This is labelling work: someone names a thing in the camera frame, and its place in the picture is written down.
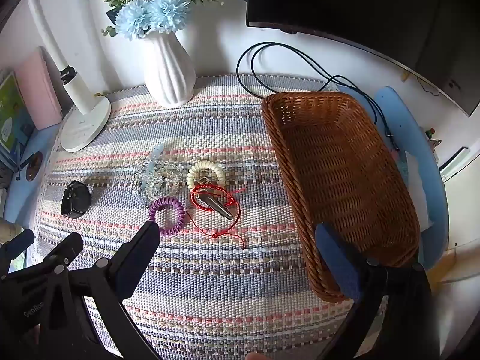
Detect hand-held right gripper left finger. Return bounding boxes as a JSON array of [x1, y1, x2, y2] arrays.
[[39, 220, 162, 360]]

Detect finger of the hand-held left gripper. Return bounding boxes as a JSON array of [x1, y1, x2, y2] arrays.
[[38, 232, 84, 271], [0, 228, 35, 271]]

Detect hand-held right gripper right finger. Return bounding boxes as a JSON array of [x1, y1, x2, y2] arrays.
[[314, 222, 441, 360]]

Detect black wrist watch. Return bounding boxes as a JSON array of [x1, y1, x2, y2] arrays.
[[60, 180, 92, 219]]

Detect purple spiral bracelet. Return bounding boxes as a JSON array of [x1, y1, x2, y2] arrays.
[[149, 196, 186, 238]]

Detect red string bracelet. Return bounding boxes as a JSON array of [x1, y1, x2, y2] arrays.
[[187, 184, 248, 250]]

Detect clear bead necklace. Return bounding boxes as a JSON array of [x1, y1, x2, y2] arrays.
[[131, 143, 181, 205]]

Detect brown wicker basket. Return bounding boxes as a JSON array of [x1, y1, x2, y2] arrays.
[[260, 91, 421, 304]]

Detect silver hair clip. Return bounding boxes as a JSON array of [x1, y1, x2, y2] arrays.
[[197, 189, 234, 220]]

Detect cream spiral bracelet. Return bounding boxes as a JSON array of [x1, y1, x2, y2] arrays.
[[186, 160, 224, 192]]

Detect brown oval wooden object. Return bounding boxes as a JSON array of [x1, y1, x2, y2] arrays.
[[25, 151, 43, 182]]

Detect striped woven table mat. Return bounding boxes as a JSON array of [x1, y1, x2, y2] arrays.
[[32, 73, 387, 360]]

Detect white desk lamp base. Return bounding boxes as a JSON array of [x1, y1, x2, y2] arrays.
[[28, 0, 112, 153]]

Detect green book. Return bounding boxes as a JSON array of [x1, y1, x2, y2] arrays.
[[0, 71, 36, 154]]

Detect pink book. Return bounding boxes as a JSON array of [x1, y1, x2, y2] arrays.
[[13, 47, 64, 131]]

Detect light blue desk pad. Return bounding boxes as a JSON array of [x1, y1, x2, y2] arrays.
[[5, 86, 451, 271]]

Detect white plastic device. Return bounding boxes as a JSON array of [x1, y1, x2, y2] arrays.
[[439, 146, 471, 182]]

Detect white ribbed vase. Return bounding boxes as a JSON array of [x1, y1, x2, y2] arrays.
[[143, 30, 196, 107]]

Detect blue and white artificial flowers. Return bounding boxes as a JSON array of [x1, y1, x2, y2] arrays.
[[73, 0, 248, 41]]

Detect black monitor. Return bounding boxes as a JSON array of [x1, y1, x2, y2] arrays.
[[245, 0, 480, 118]]

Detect black cable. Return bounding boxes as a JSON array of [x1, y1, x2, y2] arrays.
[[236, 42, 400, 151]]

